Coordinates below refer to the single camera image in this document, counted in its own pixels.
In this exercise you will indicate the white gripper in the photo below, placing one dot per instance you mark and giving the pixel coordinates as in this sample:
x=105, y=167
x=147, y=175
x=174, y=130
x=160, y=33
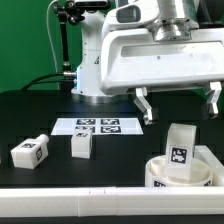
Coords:
x=157, y=45

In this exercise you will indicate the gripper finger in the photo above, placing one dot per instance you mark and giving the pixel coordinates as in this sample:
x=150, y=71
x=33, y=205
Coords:
x=212, y=91

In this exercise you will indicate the white round stool seat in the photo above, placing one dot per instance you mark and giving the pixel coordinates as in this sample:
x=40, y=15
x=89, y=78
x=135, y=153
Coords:
x=201, y=174

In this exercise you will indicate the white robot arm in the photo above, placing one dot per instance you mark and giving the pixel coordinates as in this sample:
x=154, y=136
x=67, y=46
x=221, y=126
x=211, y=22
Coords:
x=144, y=46

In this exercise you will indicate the white right fence bar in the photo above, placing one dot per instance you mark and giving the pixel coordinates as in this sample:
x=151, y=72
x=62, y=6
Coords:
x=204, y=154

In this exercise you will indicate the white fence bar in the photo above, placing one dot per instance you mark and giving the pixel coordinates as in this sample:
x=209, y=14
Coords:
x=110, y=201
x=204, y=154

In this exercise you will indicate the white marker sheet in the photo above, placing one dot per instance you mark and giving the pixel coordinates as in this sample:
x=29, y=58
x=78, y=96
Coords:
x=99, y=126

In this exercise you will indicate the white front fence bar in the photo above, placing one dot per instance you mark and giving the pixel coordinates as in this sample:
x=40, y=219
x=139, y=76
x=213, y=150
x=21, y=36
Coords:
x=110, y=201

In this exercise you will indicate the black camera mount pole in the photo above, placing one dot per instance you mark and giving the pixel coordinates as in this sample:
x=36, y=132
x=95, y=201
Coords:
x=65, y=30

